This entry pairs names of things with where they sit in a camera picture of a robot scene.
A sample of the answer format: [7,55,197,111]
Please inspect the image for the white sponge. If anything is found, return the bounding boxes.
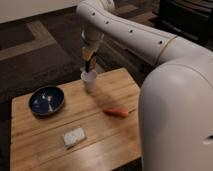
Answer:
[63,127,86,148]

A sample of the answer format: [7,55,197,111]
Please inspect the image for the dark blue bowl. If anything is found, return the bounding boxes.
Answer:
[28,86,65,117]

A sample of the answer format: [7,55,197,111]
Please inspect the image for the black cabinet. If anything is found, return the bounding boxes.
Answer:
[153,0,213,46]

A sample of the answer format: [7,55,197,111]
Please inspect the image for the white ceramic cup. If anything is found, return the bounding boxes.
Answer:
[81,70,98,92]

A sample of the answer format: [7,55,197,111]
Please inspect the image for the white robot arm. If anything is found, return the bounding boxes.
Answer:
[77,0,213,171]

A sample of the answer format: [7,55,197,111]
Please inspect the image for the orange carrot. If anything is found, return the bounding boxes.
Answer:
[103,108,133,118]

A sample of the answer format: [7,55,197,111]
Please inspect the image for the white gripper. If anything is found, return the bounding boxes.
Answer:
[82,25,104,70]

